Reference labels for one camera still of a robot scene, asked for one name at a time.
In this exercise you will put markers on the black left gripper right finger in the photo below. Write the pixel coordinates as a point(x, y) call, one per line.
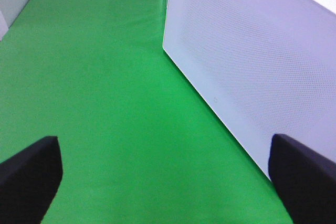
point(303, 179)

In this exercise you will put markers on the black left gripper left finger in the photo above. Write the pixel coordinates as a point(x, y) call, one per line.
point(30, 180)

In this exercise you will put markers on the white microwave door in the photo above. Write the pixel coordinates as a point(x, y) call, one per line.
point(263, 66)

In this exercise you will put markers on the green table cloth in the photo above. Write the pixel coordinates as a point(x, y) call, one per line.
point(138, 144)

